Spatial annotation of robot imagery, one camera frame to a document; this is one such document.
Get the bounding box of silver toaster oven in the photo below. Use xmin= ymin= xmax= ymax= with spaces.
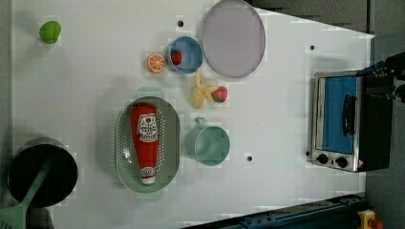
xmin=310 ymin=71 xmax=394 ymax=173

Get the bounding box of yellow red emergency button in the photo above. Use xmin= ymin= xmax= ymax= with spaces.
xmin=357 ymin=210 xmax=384 ymax=229

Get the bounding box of red strawberry toy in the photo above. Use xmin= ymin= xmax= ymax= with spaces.
xmin=211 ymin=87 xmax=228 ymax=103

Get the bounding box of blue bowl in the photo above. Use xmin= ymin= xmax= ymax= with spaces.
xmin=166 ymin=36 xmax=203 ymax=74

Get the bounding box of green spatula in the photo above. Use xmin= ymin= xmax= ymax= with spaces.
xmin=0 ymin=158 xmax=51 ymax=229

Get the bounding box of yellow banana toy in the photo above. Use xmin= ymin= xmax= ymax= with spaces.
xmin=191 ymin=69 xmax=219 ymax=109

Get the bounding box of green mug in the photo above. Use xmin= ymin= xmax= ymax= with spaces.
xmin=185 ymin=117 xmax=230 ymax=166

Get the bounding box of black pot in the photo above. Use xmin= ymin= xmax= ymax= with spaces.
xmin=8 ymin=137 xmax=78 ymax=207

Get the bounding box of blue metal rail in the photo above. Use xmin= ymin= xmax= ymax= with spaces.
xmin=183 ymin=195 xmax=368 ymax=229

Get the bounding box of orange slice toy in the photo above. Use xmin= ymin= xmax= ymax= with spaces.
xmin=146 ymin=53 xmax=165 ymax=73

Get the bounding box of red ketchup bottle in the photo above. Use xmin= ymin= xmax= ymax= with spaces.
xmin=130 ymin=103 xmax=160 ymax=185

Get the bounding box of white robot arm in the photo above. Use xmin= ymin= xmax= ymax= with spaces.
xmin=365 ymin=52 xmax=405 ymax=102

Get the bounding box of green oval strainer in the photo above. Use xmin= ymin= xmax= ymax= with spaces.
xmin=116 ymin=87 xmax=181 ymax=194

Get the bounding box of green pear toy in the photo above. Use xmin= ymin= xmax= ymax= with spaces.
xmin=39 ymin=21 xmax=62 ymax=44

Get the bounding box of red strawberry in bowl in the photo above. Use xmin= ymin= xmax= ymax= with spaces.
xmin=171 ymin=52 xmax=182 ymax=65

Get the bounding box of lilac round plate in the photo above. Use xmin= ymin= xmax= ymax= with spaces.
xmin=201 ymin=0 xmax=266 ymax=78

